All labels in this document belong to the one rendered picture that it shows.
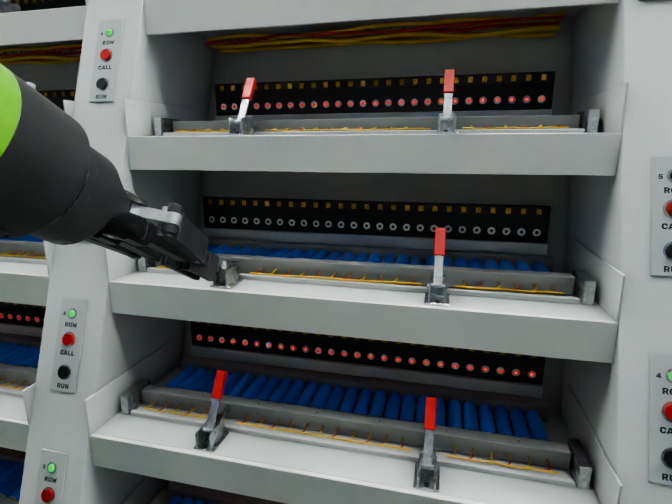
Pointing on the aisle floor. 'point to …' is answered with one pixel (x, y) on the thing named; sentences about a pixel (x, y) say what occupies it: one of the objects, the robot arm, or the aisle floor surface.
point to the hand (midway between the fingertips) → (191, 260)
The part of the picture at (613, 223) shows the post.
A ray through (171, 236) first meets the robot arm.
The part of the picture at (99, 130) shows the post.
